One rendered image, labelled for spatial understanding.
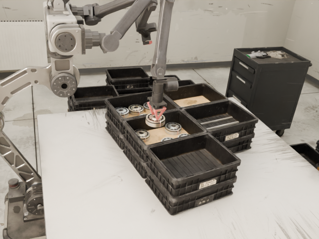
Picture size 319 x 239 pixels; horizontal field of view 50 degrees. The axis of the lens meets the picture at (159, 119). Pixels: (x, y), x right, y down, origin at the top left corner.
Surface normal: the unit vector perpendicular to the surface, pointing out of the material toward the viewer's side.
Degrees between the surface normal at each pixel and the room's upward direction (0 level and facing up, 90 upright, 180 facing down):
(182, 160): 0
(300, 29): 90
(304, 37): 90
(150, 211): 0
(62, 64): 90
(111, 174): 0
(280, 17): 90
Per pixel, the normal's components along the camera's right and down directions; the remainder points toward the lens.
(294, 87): 0.32, 0.49
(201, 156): 0.07, -0.87
